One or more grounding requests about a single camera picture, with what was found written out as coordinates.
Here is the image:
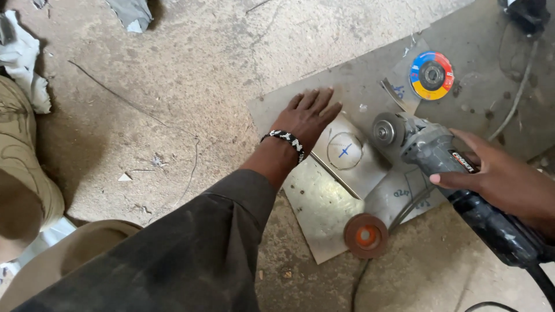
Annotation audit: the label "person's right hand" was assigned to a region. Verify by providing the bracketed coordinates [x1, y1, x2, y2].
[429, 128, 555, 242]

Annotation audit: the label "person's left hand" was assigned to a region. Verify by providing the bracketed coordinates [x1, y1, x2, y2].
[270, 87, 343, 151]

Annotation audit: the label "grey angle grinder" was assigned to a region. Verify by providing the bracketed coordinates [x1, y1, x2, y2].
[371, 111, 555, 269]

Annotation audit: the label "small metal plate with circle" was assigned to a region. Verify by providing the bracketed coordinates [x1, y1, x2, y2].
[310, 112, 392, 201]

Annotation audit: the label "pale stick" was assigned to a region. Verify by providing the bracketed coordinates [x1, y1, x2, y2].
[487, 40, 539, 142]

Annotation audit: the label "curved metal strip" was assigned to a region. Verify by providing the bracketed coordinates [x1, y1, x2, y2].
[380, 77, 412, 114]

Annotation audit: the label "shiny dented metal sheet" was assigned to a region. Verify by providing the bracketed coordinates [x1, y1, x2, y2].
[282, 156, 448, 265]

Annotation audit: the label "large dull grey metal sheet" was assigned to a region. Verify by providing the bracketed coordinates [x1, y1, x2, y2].
[246, 0, 555, 175]

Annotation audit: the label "small grey sheet with writing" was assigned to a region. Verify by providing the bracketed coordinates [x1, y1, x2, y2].
[381, 38, 434, 114]

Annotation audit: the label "colourful flap disc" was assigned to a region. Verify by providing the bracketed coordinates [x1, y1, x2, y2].
[409, 51, 455, 101]

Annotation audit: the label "worn brown grinding disc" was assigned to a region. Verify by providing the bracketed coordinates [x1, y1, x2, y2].
[343, 213, 390, 260]

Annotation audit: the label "black object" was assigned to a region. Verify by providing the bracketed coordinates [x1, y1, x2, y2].
[498, 0, 552, 36]

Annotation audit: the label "grey cloth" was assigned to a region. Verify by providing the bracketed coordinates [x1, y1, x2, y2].
[105, 0, 153, 34]

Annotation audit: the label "white plastic sack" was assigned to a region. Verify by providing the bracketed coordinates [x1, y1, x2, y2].
[0, 216, 78, 282]

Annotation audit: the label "person's khaki trouser legs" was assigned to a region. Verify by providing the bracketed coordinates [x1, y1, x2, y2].
[0, 75, 145, 312]

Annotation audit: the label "white crumpled cloth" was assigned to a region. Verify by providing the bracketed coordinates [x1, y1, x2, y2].
[0, 10, 52, 115]

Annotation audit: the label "black and white beaded bracelet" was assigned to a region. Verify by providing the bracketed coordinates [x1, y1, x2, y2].
[260, 129, 306, 165]

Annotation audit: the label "black grinder power cable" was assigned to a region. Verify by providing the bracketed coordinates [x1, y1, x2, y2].
[464, 263, 555, 312]

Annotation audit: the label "thin wire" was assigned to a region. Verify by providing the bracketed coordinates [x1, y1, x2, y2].
[68, 60, 201, 209]

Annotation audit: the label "thin black cable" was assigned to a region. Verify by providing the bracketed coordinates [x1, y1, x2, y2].
[350, 185, 435, 312]

